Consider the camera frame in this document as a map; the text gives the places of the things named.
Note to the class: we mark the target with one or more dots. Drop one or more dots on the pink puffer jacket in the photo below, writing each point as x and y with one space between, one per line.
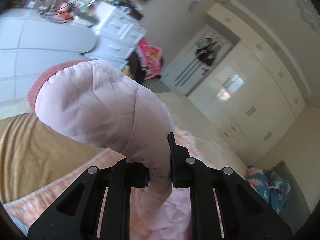
95 105

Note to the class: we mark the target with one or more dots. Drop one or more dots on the white drawer cabinet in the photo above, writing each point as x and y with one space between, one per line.
117 30

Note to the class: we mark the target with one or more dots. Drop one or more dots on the dark brown bag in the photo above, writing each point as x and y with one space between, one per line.
135 67

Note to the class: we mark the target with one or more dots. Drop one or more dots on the grey green pillow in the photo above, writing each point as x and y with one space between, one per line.
297 180

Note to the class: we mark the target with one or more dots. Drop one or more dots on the pile of desk clutter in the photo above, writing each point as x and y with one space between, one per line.
62 7

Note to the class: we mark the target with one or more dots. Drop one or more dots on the orange patterned blanket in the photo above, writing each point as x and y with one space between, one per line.
25 206

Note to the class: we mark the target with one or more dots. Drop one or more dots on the pink printed bag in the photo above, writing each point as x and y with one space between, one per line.
150 52

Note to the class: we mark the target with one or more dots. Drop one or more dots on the dark hanging clothes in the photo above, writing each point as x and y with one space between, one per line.
206 52

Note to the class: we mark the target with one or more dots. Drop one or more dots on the white wardrobe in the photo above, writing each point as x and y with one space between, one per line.
250 95

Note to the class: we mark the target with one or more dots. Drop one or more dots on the purple round wall ornament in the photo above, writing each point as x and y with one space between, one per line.
193 6

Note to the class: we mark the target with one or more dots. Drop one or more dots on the teal floral cloth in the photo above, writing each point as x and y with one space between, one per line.
270 190

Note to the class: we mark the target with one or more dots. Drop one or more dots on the tan bed sheet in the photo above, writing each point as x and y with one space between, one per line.
37 150

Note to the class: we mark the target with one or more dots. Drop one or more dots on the white striped door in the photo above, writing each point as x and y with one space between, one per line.
180 73

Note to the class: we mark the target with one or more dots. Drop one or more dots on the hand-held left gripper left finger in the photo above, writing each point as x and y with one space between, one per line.
140 176

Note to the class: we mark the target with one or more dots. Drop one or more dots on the white ceiling lamp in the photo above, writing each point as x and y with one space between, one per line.
308 12

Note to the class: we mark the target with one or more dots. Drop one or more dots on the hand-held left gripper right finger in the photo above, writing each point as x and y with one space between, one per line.
178 172

